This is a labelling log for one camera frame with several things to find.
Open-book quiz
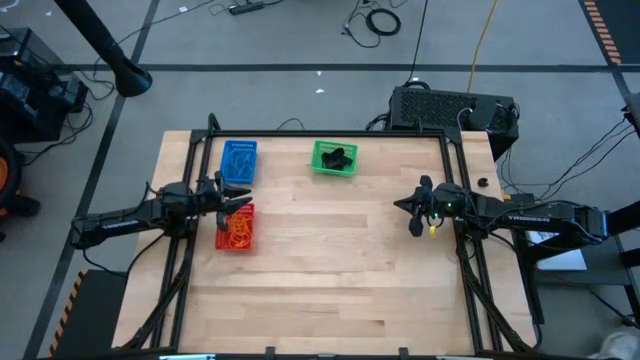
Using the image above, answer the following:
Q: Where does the dark side table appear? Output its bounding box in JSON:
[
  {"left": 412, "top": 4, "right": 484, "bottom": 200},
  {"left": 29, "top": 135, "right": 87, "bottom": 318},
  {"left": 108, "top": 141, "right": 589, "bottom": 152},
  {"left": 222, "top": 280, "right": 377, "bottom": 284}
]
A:
[{"left": 509, "top": 208, "right": 640, "bottom": 331}]

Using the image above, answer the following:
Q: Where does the black computer case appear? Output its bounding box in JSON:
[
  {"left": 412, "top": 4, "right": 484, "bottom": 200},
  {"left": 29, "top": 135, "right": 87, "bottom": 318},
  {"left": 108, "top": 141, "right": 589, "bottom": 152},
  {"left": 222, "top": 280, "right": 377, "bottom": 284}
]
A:
[{"left": 388, "top": 85, "right": 520, "bottom": 161}]

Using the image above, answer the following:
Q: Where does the black hazard-striped floor mat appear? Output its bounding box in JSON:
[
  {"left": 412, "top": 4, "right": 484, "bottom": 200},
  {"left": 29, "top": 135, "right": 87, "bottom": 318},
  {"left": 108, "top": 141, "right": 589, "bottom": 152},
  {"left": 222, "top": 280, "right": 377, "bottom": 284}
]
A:
[
  {"left": 47, "top": 269, "right": 129, "bottom": 359},
  {"left": 579, "top": 0, "right": 640, "bottom": 66}
]

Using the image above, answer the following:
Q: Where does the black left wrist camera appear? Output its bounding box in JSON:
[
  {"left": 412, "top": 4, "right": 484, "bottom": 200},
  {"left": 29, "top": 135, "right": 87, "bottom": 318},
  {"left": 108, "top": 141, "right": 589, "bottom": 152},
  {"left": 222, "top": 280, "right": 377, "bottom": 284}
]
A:
[{"left": 197, "top": 180, "right": 217, "bottom": 204}]

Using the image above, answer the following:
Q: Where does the yellow hanging cable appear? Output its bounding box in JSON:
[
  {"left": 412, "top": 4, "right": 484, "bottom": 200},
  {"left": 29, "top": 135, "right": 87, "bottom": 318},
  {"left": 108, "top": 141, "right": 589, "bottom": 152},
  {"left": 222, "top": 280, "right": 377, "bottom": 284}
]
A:
[{"left": 466, "top": 0, "right": 501, "bottom": 95}]

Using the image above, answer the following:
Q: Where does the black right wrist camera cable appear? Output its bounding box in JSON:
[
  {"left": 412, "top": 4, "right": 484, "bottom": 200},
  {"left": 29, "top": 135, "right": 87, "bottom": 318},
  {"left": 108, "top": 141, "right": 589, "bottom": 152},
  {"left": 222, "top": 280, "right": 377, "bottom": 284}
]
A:
[{"left": 424, "top": 212, "right": 446, "bottom": 239}]

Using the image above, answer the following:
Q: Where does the black hanging cable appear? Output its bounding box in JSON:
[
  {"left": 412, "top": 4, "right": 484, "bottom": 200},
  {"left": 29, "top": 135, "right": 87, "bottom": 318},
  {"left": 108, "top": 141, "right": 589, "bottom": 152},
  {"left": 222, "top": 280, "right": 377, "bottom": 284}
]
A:
[{"left": 407, "top": 0, "right": 430, "bottom": 84}]

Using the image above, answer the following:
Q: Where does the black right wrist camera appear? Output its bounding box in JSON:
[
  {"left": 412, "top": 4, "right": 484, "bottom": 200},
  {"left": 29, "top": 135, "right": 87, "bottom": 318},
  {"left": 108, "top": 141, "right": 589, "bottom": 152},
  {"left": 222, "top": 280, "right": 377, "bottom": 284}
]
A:
[{"left": 432, "top": 182, "right": 457, "bottom": 204}]

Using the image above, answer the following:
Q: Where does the person's foot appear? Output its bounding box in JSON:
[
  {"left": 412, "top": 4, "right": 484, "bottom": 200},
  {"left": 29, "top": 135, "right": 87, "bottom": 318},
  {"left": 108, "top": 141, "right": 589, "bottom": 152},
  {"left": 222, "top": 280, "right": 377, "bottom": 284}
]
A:
[{"left": 598, "top": 331, "right": 640, "bottom": 360}]

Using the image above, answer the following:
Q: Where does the black metal beam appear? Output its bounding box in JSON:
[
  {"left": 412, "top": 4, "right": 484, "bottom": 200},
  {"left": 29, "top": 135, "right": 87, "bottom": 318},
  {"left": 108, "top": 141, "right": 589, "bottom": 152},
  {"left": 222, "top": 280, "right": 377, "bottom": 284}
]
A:
[{"left": 522, "top": 199, "right": 640, "bottom": 266}]

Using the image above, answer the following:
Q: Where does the coiled black floor cable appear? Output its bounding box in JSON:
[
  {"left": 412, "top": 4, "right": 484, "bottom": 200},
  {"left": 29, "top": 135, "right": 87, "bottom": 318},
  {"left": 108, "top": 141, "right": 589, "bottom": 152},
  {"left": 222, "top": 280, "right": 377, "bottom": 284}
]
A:
[{"left": 342, "top": 0, "right": 403, "bottom": 50}]

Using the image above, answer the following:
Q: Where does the red plastic basket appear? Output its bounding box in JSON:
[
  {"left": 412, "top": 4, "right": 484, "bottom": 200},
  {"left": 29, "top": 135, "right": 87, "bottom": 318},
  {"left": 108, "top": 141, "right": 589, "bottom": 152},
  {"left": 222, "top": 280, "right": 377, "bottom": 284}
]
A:
[{"left": 214, "top": 202, "right": 256, "bottom": 252}]

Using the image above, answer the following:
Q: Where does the white paper sheet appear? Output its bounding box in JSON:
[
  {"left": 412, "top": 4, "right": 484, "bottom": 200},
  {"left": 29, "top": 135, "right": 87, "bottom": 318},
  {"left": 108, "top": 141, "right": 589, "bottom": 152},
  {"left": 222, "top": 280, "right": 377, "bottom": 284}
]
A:
[{"left": 528, "top": 230, "right": 589, "bottom": 272}]

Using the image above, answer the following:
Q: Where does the black rubber band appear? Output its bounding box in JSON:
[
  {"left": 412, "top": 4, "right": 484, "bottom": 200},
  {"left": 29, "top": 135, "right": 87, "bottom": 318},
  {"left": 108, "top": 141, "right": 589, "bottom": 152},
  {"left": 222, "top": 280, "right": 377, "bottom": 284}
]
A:
[
  {"left": 321, "top": 151, "right": 346, "bottom": 170},
  {"left": 333, "top": 146, "right": 355, "bottom": 170}
]

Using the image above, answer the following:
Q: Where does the black power strip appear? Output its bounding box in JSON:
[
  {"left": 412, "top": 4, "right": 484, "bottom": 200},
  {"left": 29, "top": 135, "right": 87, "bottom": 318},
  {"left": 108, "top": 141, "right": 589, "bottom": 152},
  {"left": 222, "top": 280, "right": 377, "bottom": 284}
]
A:
[{"left": 228, "top": 1, "right": 266, "bottom": 16}]

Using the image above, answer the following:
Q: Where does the black orange floor machine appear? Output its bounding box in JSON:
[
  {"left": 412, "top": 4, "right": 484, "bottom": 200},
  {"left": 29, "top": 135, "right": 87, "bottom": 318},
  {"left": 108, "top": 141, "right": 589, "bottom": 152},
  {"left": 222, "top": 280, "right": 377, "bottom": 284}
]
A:
[{"left": 0, "top": 137, "right": 41, "bottom": 244}]

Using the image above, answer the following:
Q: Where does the black equipment cart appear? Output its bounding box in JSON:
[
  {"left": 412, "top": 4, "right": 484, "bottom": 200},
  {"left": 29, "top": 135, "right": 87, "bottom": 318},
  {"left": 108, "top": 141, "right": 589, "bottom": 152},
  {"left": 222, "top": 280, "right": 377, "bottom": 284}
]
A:
[{"left": 0, "top": 27, "right": 90, "bottom": 144}]

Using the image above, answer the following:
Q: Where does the blue plastic basket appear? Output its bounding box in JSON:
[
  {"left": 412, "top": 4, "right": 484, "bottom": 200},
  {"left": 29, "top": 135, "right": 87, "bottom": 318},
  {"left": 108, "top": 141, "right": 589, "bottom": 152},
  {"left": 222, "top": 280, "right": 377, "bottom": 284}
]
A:
[{"left": 218, "top": 139, "right": 258, "bottom": 185}]

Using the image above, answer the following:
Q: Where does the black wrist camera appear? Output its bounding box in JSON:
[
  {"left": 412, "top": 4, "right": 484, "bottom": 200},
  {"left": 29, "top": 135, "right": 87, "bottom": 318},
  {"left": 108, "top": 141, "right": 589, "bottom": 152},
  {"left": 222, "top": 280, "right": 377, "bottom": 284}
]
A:
[
  {"left": 432, "top": 182, "right": 457, "bottom": 204},
  {"left": 197, "top": 180, "right": 217, "bottom": 204}
]

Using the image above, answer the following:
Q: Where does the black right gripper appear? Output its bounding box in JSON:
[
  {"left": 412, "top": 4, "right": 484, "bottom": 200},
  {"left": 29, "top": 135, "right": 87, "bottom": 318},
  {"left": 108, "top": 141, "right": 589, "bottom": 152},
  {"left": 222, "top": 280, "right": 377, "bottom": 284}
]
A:
[{"left": 393, "top": 174, "right": 469, "bottom": 240}]

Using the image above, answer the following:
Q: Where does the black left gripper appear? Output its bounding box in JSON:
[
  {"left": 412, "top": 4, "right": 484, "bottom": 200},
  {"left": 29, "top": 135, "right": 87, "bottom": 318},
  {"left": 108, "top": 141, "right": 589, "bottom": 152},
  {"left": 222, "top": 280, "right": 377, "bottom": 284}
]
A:
[{"left": 197, "top": 170, "right": 254, "bottom": 233}]

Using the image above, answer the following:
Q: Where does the black pole stand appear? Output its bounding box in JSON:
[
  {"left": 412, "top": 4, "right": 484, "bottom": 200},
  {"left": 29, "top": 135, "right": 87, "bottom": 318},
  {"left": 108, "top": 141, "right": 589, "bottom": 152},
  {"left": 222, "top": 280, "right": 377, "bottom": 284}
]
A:
[{"left": 52, "top": 0, "right": 154, "bottom": 99}]

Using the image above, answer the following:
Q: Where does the green plastic basket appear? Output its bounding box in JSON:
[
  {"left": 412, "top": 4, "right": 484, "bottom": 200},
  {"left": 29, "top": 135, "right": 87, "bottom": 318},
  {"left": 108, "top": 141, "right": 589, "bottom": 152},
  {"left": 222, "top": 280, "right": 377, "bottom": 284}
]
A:
[{"left": 310, "top": 139, "right": 360, "bottom": 178}]

